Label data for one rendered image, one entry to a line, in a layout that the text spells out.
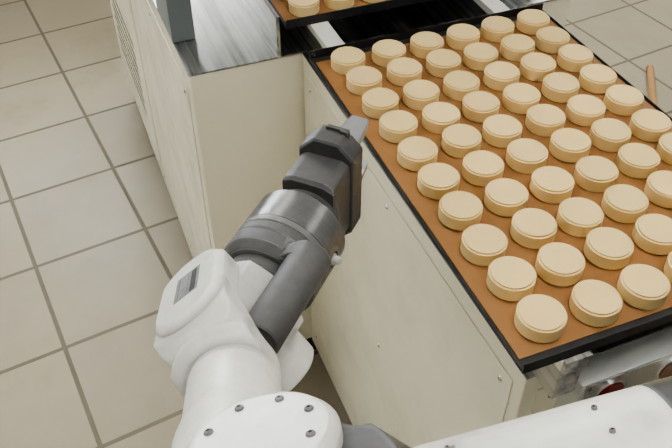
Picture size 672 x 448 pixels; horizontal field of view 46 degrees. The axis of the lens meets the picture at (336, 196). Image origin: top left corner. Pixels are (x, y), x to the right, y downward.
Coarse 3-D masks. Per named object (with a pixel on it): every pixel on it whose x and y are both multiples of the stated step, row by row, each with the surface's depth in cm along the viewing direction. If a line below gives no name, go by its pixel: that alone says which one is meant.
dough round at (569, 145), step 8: (568, 128) 101; (552, 136) 100; (560, 136) 100; (568, 136) 100; (576, 136) 100; (584, 136) 100; (552, 144) 99; (560, 144) 99; (568, 144) 99; (576, 144) 99; (584, 144) 99; (552, 152) 100; (560, 152) 98; (568, 152) 98; (576, 152) 98; (584, 152) 98; (568, 160) 99; (576, 160) 99
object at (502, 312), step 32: (320, 64) 116; (352, 96) 110; (544, 96) 110; (480, 128) 104; (576, 128) 104; (384, 160) 99; (448, 160) 99; (416, 192) 95; (480, 192) 95; (576, 192) 95; (608, 224) 91; (448, 256) 87; (640, 256) 87; (480, 288) 84; (544, 288) 84; (512, 320) 80; (576, 320) 80
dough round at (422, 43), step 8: (424, 32) 119; (432, 32) 119; (416, 40) 117; (424, 40) 117; (432, 40) 117; (440, 40) 117; (416, 48) 116; (424, 48) 116; (432, 48) 116; (440, 48) 117; (416, 56) 117; (424, 56) 117
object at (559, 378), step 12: (312, 24) 125; (324, 24) 125; (300, 36) 132; (312, 36) 126; (324, 36) 122; (336, 36) 122; (312, 48) 127; (564, 360) 76; (576, 360) 76; (588, 360) 77; (540, 372) 81; (552, 372) 79; (564, 372) 77; (576, 372) 79; (552, 384) 80; (564, 384) 80; (576, 384) 81; (552, 396) 80
